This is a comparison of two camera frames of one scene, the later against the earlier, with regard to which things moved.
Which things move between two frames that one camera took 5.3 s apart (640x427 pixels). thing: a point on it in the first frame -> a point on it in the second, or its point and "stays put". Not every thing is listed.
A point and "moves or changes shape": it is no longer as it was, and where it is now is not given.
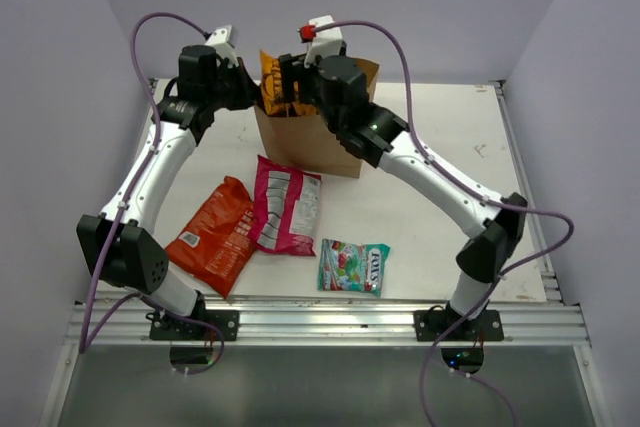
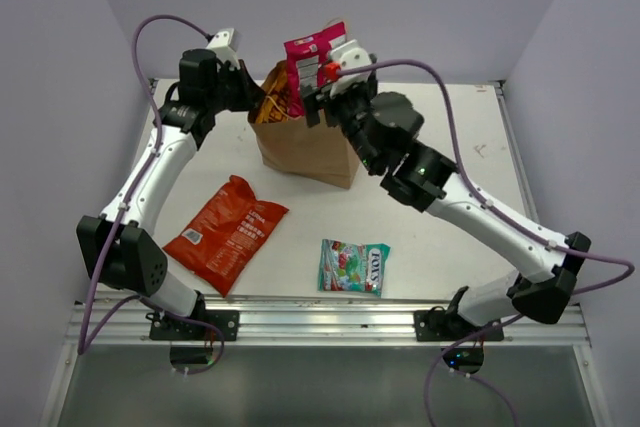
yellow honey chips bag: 273,91 moves or changes shape
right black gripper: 293,69 -> 328,103
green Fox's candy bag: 346,266 stays put
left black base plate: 166,328 stays put
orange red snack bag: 217,247 stays put
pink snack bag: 286,206 moves or changes shape
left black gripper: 249,91 stays put
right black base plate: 430,325 stays put
